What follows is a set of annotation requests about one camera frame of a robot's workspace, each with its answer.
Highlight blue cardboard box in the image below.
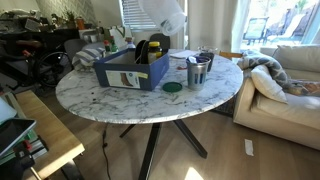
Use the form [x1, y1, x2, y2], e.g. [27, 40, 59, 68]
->
[93, 48, 170, 92]

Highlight metal cup with blue stripes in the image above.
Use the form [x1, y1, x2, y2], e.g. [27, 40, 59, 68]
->
[185, 55, 212, 92]

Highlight dark cup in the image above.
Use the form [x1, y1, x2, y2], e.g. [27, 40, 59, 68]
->
[199, 52, 215, 73]

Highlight green round lid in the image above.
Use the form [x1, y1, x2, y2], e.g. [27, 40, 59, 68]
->
[161, 81, 184, 94]

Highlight jar with yellow lid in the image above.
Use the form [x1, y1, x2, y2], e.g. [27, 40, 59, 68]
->
[147, 41, 164, 65]

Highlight black round plate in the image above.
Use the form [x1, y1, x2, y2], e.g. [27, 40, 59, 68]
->
[141, 40, 151, 65]
[134, 39, 147, 65]

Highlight white paper sheet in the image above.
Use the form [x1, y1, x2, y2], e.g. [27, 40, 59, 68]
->
[169, 49, 199, 60]

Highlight blue white wrapper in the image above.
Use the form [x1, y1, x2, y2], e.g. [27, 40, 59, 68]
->
[186, 56, 209, 65]

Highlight dark grey chair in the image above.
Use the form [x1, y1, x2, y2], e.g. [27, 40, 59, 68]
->
[149, 33, 172, 52]

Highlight small white bottle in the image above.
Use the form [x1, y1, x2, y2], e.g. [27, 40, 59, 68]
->
[125, 37, 137, 51]

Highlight black table legs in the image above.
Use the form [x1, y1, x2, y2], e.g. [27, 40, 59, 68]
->
[119, 119, 208, 180]

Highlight green glass bottle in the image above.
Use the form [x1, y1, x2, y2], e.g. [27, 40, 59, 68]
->
[109, 35, 120, 55]

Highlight clear drinking glass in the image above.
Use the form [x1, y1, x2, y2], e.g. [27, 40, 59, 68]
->
[197, 45, 219, 56]

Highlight brown sauce bottle red cap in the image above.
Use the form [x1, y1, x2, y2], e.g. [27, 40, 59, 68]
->
[103, 40, 112, 58]

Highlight dark patterned rug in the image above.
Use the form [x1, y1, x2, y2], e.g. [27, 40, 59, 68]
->
[213, 94, 238, 118]

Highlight white tote bag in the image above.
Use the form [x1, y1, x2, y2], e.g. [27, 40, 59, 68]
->
[108, 25, 133, 51]

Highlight wooden chair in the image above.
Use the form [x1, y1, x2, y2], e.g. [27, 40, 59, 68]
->
[218, 50, 244, 60]

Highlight striped dish towel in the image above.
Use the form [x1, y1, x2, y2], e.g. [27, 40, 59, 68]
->
[71, 46, 107, 73]

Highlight white window blinds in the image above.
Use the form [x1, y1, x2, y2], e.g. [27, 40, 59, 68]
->
[120, 0, 161, 33]

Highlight white curtain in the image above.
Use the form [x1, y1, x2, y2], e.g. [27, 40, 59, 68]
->
[184, 0, 251, 54]

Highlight light grey chair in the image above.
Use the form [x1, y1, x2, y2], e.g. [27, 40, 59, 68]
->
[63, 38, 89, 63]

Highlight orange jar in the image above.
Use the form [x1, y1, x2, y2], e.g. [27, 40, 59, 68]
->
[76, 16, 86, 31]

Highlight white paper scrap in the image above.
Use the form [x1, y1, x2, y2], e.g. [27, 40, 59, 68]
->
[244, 138, 255, 158]

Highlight white cushion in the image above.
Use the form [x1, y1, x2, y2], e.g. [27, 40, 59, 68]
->
[250, 64, 288, 104]

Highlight grey patterned blanket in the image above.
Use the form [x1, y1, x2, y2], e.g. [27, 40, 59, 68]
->
[237, 49, 320, 98]

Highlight dark outdoor chair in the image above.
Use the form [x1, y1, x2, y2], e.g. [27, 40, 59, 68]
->
[242, 17, 270, 46]

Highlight potted plant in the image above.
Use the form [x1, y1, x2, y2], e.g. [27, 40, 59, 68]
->
[64, 10, 77, 29]

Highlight black cabinet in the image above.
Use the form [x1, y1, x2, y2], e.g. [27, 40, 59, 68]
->
[0, 28, 81, 71]

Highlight wooden bench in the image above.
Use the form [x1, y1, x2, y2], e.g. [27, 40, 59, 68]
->
[14, 89, 86, 180]

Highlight beige sofa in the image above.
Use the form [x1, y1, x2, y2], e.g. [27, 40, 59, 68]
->
[233, 44, 320, 152]

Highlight stack of books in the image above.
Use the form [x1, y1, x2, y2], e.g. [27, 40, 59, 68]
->
[0, 129, 49, 168]

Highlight bicycle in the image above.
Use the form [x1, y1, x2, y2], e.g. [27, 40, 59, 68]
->
[0, 39, 73, 89]

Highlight white outdoor lounge chair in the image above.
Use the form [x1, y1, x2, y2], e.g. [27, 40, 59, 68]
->
[266, 13, 306, 44]

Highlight dark tablet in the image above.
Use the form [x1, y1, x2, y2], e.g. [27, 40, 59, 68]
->
[0, 118, 37, 158]

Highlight black floor cable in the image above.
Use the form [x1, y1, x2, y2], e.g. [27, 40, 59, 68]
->
[101, 123, 113, 180]

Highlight black clamp mount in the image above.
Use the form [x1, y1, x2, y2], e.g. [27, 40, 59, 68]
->
[0, 149, 36, 180]

